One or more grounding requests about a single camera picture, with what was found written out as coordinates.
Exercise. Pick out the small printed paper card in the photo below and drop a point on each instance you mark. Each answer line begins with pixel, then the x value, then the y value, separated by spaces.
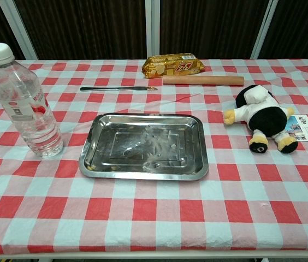
pixel 307 128

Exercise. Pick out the golden snack package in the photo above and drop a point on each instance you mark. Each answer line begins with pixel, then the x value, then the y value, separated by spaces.
pixel 170 66

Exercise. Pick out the white partition frame post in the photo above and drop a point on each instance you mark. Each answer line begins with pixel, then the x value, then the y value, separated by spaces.
pixel 152 27
pixel 264 27
pixel 17 27

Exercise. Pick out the red white checkered tablecloth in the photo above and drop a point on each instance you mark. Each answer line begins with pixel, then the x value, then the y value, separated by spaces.
pixel 154 213

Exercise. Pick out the black and white plush toy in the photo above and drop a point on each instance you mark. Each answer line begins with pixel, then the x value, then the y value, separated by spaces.
pixel 266 117

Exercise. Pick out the wooden rolling pin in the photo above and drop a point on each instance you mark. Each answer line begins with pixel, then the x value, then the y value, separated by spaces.
pixel 203 80

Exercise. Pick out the metal butter knife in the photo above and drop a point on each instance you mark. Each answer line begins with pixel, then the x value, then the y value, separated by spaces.
pixel 102 89

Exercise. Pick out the stainless steel rectangular tray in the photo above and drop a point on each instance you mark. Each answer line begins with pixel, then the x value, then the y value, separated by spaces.
pixel 143 147

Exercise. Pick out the transparent plastic water bottle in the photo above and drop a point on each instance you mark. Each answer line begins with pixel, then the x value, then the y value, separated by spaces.
pixel 25 109

